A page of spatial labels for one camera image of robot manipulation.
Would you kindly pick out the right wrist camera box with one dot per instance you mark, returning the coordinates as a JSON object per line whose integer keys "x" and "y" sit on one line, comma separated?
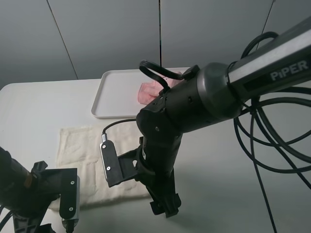
{"x": 111, "y": 164}

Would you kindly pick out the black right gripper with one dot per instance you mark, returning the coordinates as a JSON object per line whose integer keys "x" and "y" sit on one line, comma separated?
{"x": 151, "y": 163}

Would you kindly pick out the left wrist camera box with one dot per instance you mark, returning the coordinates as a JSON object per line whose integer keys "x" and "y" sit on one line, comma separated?
{"x": 69, "y": 198}

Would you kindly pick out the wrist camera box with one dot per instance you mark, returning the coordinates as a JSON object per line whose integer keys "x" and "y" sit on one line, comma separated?
{"x": 111, "y": 164}
{"x": 69, "y": 198}

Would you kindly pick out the cream white towel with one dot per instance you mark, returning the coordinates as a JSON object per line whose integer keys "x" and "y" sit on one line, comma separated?
{"x": 79, "y": 147}

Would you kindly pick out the white rectangular plastic tray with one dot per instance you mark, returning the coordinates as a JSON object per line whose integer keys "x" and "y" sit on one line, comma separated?
{"x": 117, "y": 95}

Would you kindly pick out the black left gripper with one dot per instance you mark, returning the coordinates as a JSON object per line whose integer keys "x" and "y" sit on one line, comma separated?
{"x": 27, "y": 195}

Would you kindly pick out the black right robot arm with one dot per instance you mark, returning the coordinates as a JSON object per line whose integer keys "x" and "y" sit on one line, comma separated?
{"x": 201, "y": 97}

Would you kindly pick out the pink towel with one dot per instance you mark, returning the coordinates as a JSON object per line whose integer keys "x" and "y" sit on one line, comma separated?
{"x": 150, "y": 90}

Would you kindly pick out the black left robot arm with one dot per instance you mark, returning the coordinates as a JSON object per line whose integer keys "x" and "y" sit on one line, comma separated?
{"x": 27, "y": 195}

